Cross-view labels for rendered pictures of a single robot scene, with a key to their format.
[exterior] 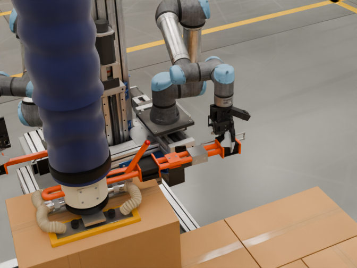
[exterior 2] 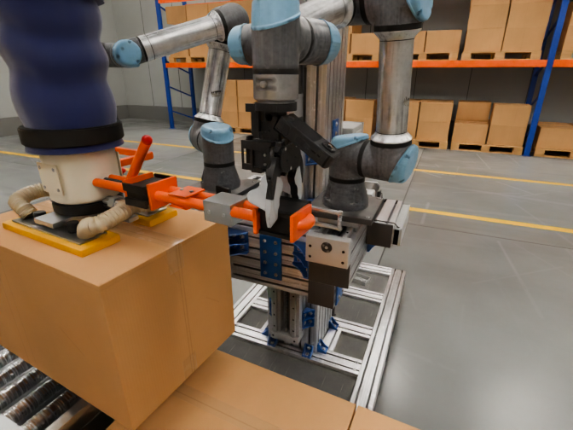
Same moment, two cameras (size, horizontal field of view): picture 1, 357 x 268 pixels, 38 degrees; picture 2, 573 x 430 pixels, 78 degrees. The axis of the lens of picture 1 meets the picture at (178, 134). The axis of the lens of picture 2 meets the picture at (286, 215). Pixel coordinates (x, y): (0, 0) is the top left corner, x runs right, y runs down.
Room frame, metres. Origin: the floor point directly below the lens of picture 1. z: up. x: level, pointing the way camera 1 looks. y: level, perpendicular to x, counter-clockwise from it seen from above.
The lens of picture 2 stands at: (1.36, -0.67, 1.46)
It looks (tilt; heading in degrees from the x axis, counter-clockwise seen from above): 22 degrees down; 50
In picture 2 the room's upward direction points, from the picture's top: straight up
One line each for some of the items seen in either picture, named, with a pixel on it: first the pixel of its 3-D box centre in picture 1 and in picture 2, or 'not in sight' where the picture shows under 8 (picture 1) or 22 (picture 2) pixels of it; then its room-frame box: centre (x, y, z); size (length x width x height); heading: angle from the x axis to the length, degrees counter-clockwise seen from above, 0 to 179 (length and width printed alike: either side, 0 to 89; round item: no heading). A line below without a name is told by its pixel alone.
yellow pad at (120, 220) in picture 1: (93, 220); (57, 225); (1.44, 0.33, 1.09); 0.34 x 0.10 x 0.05; 111
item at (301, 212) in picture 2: (227, 146); (282, 218); (1.74, -0.20, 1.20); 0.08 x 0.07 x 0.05; 111
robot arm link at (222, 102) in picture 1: (223, 99); (274, 89); (1.74, -0.18, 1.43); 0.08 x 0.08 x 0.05
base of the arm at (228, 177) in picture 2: not in sight; (220, 172); (2.02, 0.51, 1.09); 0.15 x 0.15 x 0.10
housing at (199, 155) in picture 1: (197, 155); (226, 208); (1.70, -0.07, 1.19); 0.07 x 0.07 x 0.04; 21
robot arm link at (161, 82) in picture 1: (164, 88); (350, 154); (2.24, 0.06, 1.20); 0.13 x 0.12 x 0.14; 103
